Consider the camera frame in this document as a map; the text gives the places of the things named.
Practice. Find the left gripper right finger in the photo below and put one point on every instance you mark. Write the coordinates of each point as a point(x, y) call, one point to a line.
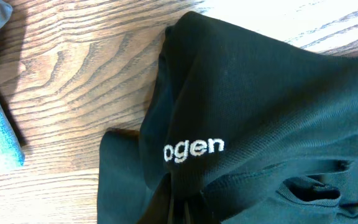
point(196, 211)

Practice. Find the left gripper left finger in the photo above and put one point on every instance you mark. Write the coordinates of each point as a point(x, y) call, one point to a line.
point(160, 209)

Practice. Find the black polo shirt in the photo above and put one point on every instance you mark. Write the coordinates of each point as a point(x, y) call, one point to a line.
point(267, 132)

